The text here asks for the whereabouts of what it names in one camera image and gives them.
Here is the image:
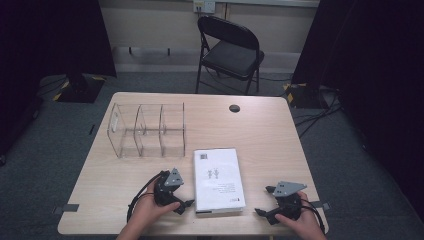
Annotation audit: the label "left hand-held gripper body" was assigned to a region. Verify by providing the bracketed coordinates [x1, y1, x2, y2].
[153, 168, 186, 208]

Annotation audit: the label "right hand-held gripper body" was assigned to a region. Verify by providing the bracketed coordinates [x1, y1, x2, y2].
[272, 180, 308, 221]

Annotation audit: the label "white book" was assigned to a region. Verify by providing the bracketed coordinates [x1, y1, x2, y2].
[193, 147, 247, 215]

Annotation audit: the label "clear acrylic organizer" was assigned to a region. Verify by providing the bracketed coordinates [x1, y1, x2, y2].
[106, 102, 186, 159]

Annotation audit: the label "person's right hand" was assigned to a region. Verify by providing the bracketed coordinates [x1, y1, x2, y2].
[275, 191, 326, 238]

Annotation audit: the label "person's left hand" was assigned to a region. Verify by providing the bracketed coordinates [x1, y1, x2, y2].
[131, 186, 181, 231]

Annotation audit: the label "grey tape strip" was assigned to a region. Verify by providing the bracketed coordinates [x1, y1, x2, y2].
[309, 201, 332, 211]
[53, 203, 80, 215]

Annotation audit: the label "black stand base yellow tape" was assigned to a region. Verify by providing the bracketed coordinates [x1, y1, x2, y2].
[283, 82, 338, 109]

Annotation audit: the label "black folding chair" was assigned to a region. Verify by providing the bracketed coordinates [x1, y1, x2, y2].
[195, 15, 265, 96]

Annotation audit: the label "black curtain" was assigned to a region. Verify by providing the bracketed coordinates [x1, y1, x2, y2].
[292, 0, 424, 221]
[0, 0, 117, 158]

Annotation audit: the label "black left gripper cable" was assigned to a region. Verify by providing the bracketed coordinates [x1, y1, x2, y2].
[126, 170, 168, 224]

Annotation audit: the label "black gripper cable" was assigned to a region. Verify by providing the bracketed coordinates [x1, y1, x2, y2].
[299, 198, 326, 234]
[126, 170, 168, 224]

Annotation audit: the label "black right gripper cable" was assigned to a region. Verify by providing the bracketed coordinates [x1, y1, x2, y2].
[299, 198, 326, 234]

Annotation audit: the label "black floor cables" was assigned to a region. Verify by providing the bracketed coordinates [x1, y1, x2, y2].
[293, 88, 344, 139]

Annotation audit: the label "white wall socket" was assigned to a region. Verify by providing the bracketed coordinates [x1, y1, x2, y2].
[193, 0, 216, 14]

